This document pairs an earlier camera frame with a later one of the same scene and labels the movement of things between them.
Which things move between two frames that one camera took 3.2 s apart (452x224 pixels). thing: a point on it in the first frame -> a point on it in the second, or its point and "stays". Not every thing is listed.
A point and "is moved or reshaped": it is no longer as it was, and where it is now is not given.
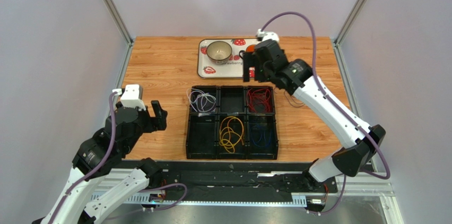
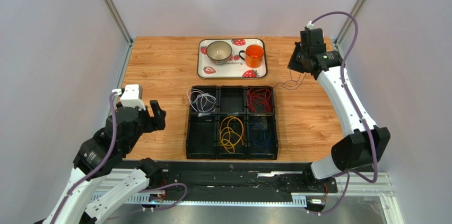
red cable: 258,100 stays
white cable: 199,101 stays
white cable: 201,101 stays
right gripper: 255,58 -> 294,62
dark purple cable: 293,106 is moved or reshaped
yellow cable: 231,131 stays
